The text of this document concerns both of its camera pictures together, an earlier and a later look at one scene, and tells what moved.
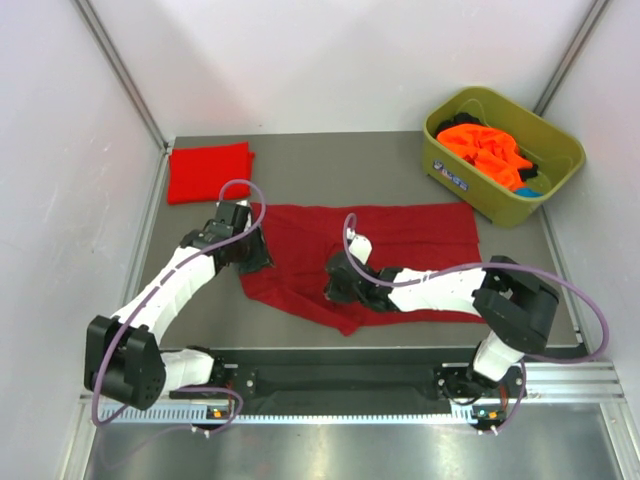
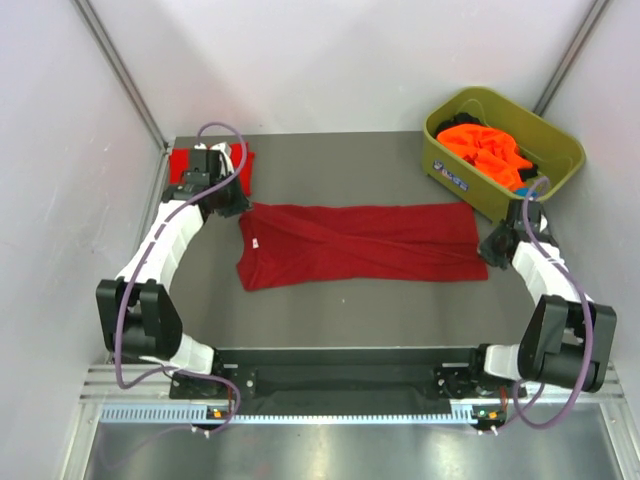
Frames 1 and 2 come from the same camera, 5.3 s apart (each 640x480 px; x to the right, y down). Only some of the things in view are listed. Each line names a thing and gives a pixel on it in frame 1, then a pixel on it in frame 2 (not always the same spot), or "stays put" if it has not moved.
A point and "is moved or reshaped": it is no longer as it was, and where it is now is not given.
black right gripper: [333, 292] -> [486, 251]
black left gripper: [260, 258] -> [240, 204]
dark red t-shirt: [301, 239] is moved or reshaped
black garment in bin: [458, 119] stays put
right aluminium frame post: [571, 56] stays put
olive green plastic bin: [557, 158] stays put
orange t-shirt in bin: [494, 151] stays put
